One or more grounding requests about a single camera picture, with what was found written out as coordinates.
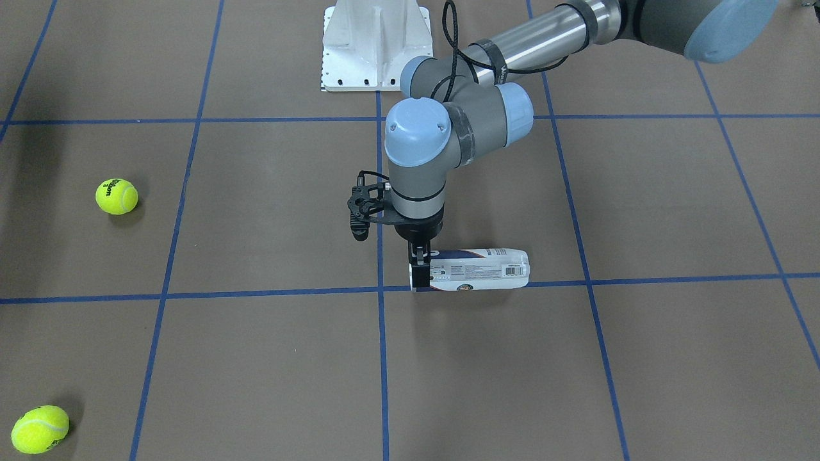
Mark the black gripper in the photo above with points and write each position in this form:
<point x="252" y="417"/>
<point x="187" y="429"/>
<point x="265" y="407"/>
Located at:
<point x="418" y="232"/>

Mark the white tennis ball can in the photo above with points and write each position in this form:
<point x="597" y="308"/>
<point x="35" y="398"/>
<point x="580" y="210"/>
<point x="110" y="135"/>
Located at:
<point x="482" y="269"/>

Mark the yellow tennis ball Wilson 3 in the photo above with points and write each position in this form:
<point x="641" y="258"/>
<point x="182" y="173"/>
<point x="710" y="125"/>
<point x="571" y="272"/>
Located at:
<point x="116" y="196"/>

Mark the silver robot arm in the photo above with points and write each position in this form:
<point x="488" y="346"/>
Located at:
<point x="456" y="111"/>

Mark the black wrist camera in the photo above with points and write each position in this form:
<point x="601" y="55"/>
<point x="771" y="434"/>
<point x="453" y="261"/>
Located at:
<point x="364" y="205"/>

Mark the white pedestal column base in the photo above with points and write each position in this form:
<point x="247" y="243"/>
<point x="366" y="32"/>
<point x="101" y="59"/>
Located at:
<point x="367" y="44"/>

